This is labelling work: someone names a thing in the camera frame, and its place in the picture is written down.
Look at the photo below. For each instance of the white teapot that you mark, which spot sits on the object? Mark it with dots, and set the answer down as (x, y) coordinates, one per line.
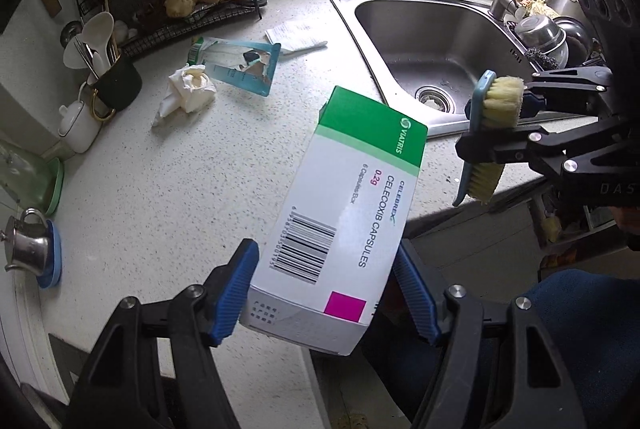
(80, 126)

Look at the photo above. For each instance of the steel bowl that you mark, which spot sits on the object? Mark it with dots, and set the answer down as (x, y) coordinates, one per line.
(540, 34)

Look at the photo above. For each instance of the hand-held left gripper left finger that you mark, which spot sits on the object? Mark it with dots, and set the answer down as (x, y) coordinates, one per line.
(235, 289)

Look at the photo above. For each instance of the stainless steel sink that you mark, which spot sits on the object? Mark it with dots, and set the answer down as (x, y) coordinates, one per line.
(425, 44)

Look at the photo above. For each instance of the yellow potato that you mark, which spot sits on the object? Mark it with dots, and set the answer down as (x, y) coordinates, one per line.
(179, 3)

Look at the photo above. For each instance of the blue coaster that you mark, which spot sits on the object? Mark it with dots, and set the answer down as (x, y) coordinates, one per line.
(54, 259)

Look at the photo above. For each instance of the folded white paper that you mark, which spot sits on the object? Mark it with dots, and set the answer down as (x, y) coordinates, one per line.
(295, 36)

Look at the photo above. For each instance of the steel ladle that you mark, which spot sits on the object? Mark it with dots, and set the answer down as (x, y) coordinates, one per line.
(70, 31)

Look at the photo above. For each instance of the teal plastic pouch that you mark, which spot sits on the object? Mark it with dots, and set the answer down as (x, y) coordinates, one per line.
(235, 64)

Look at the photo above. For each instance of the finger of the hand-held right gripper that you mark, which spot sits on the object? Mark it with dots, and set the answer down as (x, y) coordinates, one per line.
(510, 146)
(565, 91)

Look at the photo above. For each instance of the dark green utensil cup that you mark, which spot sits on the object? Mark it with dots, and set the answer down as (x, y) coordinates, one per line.
(120, 84)

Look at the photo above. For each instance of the glass jar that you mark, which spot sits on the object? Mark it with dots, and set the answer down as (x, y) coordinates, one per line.
(22, 174)

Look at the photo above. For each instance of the black pot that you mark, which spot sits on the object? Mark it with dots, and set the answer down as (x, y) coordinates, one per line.
(577, 39)

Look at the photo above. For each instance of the white ladle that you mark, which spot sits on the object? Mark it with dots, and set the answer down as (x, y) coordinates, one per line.
(97, 29)
(72, 54)

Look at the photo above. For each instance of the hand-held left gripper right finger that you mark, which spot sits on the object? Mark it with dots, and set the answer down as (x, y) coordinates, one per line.
(417, 294)

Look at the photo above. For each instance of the crumpled white tissue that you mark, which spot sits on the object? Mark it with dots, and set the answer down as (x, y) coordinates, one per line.
(190, 91)

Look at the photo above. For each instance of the white green medicine box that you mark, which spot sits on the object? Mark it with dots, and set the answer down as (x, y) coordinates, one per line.
(340, 209)

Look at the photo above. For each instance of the steel kettle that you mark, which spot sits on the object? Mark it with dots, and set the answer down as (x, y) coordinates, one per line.
(27, 246)

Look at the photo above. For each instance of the green plate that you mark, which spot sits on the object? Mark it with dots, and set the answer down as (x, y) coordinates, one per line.
(56, 189)

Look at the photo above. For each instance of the blue scrub brush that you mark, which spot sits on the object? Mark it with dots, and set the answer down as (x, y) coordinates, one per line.
(492, 106)

